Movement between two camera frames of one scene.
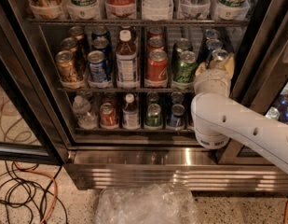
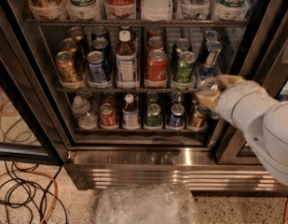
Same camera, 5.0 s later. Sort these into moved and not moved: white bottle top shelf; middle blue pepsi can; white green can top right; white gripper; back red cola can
Moved: white gripper
Not moved: back red cola can; middle blue pepsi can; white green can top right; white bottle top shelf
